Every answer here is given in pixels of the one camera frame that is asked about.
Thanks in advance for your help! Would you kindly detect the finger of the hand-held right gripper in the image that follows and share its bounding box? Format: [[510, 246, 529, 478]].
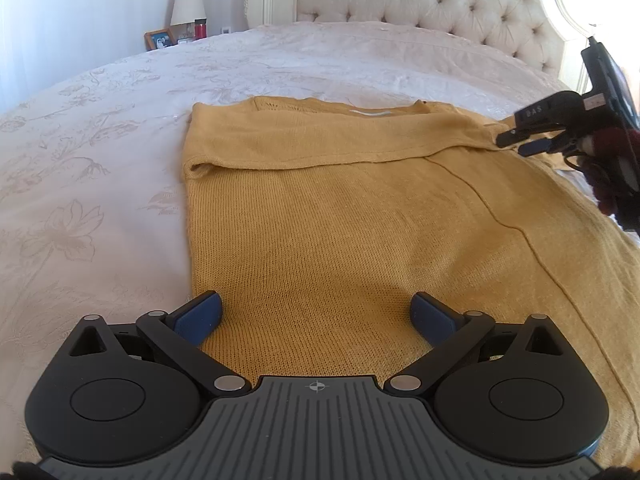
[[496, 91, 588, 149], [517, 132, 577, 157]]

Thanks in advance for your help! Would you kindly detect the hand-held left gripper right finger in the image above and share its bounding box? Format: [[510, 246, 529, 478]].
[[382, 291, 568, 396]]

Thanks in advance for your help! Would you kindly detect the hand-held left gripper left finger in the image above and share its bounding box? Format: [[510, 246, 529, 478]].
[[66, 290, 253, 396]]

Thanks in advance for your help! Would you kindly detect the yellow knit sweater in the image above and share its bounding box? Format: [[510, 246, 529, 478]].
[[181, 96, 640, 466]]

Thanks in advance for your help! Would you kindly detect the person's right hand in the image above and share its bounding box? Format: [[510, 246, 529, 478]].
[[580, 126, 640, 216]]

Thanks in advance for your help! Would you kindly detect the white floral bedspread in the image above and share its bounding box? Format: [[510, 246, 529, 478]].
[[0, 21, 640, 463]]

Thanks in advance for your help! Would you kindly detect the white table lamp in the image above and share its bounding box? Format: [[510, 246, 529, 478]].
[[170, 0, 207, 27]]

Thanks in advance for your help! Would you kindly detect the wooden picture frame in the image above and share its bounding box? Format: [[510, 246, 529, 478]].
[[144, 27, 178, 52]]

